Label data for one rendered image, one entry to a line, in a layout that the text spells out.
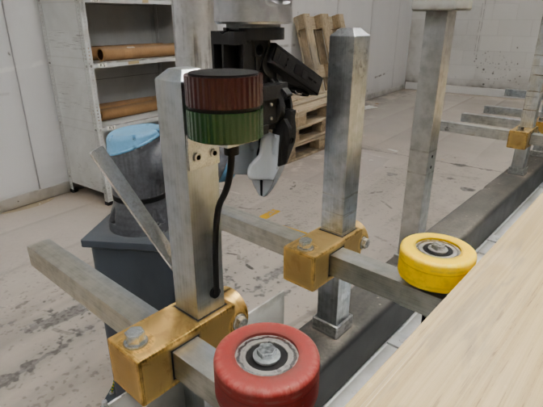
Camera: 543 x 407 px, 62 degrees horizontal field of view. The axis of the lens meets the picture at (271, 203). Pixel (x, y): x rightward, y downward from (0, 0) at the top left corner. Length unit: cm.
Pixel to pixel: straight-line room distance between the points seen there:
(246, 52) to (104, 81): 305
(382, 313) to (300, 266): 24
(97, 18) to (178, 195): 316
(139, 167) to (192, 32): 36
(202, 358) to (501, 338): 25
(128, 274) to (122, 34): 257
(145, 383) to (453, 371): 25
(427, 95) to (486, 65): 736
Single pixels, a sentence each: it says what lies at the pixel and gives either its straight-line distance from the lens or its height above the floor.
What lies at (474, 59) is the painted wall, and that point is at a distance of 819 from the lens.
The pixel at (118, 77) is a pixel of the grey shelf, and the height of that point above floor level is 74.
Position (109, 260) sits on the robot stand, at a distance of 130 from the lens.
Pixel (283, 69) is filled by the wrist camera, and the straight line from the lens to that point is 57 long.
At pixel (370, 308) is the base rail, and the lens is 78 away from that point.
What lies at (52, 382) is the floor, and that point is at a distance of 181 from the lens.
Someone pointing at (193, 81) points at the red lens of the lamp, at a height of 110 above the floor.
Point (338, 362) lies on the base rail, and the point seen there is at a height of 68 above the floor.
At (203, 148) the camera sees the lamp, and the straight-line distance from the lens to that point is 39.
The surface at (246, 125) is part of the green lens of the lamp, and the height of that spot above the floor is 107.
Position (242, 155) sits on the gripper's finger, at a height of 98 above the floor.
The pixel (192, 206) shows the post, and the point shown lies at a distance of 40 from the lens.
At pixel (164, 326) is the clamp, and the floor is 87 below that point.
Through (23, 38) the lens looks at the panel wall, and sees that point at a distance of 329.
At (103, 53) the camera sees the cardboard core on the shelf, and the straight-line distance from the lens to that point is 308.
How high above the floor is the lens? 114
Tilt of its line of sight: 22 degrees down
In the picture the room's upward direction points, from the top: straight up
